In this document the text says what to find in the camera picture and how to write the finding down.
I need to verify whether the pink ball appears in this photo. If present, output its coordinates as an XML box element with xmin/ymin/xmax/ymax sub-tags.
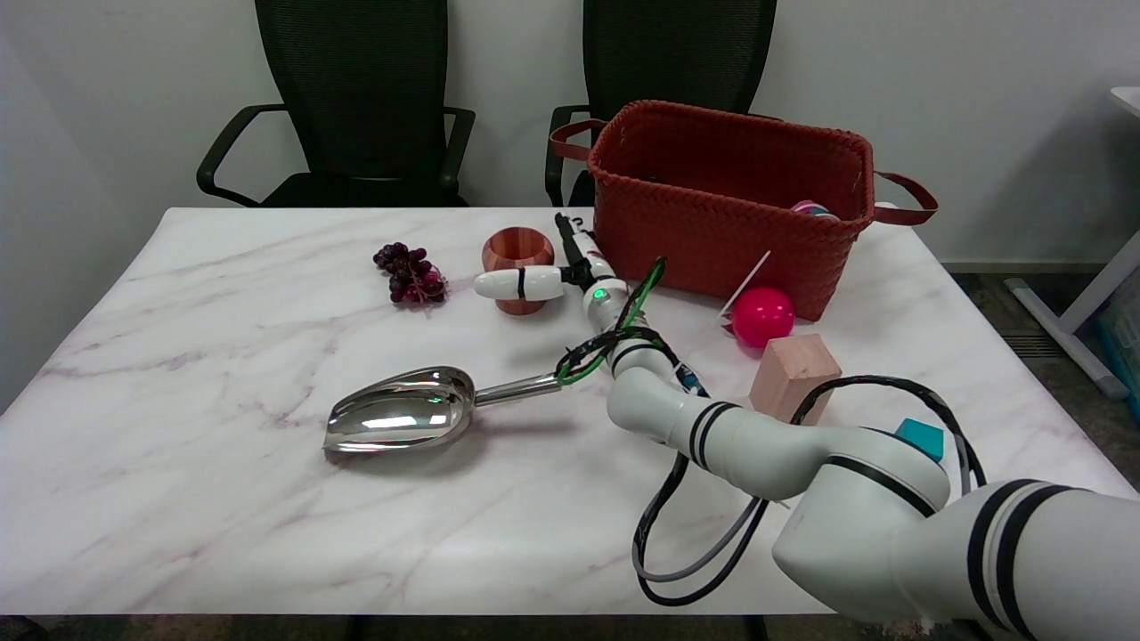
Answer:
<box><xmin>723</xmin><ymin>287</ymin><xmax>796</xmax><ymax>350</ymax></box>

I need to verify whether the light wooden block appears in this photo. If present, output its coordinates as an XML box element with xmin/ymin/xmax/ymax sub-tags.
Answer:
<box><xmin>749</xmin><ymin>334</ymin><xmax>843</xmax><ymax>426</ymax></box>

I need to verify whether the dark purple grape bunch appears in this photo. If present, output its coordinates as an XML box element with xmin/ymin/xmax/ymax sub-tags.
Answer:
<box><xmin>373</xmin><ymin>242</ymin><xmax>449</xmax><ymax>305</ymax></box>

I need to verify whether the black mesh office chair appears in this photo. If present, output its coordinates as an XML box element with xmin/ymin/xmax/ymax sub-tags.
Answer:
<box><xmin>196</xmin><ymin>0</ymin><xmax>476</xmax><ymax>209</ymax></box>
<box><xmin>544</xmin><ymin>0</ymin><xmax>778</xmax><ymax>208</ymax></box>

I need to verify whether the red woven basket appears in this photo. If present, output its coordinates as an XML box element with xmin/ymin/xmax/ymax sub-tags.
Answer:
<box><xmin>549</xmin><ymin>100</ymin><xmax>939</xmax><ymax>322</ymax></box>

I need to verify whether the white desk frame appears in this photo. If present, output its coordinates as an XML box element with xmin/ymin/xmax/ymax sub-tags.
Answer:
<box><xmin>1005</xmin><ymin>86</ymin><xmax>1140</xmax><ymax>400</ymax></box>

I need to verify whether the shiny metal scoop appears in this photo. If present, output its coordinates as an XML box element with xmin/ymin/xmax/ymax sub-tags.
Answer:
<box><xmin>322</xmin><ymin>366</ymin><xmax>564</xmax><ymax>454</ymax></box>

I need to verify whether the teal cube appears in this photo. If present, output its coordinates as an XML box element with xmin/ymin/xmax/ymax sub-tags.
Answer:
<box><xmin>893</xmin><ymin>418</ymin><xmax>945</xmax><ymax>464</ymax></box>

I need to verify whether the green robot cable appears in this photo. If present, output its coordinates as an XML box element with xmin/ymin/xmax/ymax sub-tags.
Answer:
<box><xmin>557</xmin><ymin>256</ymin><xmax>668</xmax><ymax>388</ymax></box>

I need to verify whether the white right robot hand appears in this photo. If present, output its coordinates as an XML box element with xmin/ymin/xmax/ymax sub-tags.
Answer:
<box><xmin>473</xmin><ymin>212</ymin><xmax>617</xmax><ymax>304</ymax></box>

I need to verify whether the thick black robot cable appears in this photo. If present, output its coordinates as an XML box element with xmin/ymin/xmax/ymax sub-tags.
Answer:
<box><xmin>631</xmin><ymin>375</ymin><xmax>989</xmax><ymax>608</ymax></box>

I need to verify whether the blue storage box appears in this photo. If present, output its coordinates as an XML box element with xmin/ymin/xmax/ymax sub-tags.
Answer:
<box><xmin>1095</xmin><ymin>294</ymin><xmax>1140</xmax><ymax>425</ymax></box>

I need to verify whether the wooden mortar cup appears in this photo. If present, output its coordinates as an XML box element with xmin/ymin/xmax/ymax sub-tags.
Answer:
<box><xmin>482</xmin><ymin>227</ymin><xmax>555</xmax><ymax>316</ymax></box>

